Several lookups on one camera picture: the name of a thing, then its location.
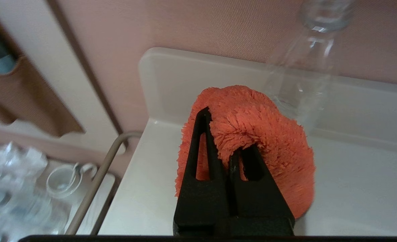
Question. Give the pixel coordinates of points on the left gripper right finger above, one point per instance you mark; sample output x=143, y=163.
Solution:
x=259, y=198

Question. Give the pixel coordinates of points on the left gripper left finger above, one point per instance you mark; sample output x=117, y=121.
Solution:
x=202, y=205

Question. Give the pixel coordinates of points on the orange microfibre cloth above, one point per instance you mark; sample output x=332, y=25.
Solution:
x=252, y=114

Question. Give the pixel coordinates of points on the clear plastic bottle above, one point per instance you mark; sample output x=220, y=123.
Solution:
x=306, y=67

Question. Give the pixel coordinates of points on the white paper cup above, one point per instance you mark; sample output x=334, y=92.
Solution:
x=64, y=179

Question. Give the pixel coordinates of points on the brown leather wall pocket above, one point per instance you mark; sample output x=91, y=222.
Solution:
x=27, y=101

